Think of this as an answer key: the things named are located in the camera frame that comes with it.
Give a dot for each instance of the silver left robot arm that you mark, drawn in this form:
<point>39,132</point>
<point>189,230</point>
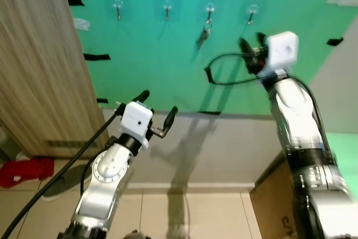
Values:
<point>103,188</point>

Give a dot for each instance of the wood grain door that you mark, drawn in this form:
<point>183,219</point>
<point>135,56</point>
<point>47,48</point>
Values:
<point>39,54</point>

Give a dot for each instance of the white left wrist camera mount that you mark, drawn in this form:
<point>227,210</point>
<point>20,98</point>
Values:
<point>136,118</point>

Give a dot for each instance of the clear adhesive wall hook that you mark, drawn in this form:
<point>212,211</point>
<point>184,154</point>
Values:
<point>209,9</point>
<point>166,8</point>
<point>251,10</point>
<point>118,6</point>

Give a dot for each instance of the green wall sheet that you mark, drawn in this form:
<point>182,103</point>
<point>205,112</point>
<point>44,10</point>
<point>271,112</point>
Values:
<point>156,71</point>

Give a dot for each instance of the green table cover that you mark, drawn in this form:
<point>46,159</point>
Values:
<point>344,160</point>

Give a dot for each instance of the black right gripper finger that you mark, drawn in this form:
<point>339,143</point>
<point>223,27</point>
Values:
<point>260,40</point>
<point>244,46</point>

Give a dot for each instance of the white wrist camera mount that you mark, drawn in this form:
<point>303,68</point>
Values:
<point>282,48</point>
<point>136,118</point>

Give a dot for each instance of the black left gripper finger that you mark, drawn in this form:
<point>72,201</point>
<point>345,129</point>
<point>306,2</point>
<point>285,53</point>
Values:
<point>170,117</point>
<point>142,95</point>

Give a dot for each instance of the white tape piece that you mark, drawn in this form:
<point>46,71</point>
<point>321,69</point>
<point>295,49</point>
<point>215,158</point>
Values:
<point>81,24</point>

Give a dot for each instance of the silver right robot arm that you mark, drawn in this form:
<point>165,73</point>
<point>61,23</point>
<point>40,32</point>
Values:
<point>305,138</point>

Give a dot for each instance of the black tape strip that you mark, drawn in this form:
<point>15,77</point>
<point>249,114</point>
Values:
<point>334,41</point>
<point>210,112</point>
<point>102,101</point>
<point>96,57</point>
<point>75,0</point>

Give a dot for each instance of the red cloth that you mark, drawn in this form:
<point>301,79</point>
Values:
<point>22,172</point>

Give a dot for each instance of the brown cardboard box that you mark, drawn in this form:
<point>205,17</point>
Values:
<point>274,205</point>

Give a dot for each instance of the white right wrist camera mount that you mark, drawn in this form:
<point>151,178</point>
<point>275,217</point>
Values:
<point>282,48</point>

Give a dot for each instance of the metal keys bunch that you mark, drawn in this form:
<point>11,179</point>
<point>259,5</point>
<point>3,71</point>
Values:
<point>203,35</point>

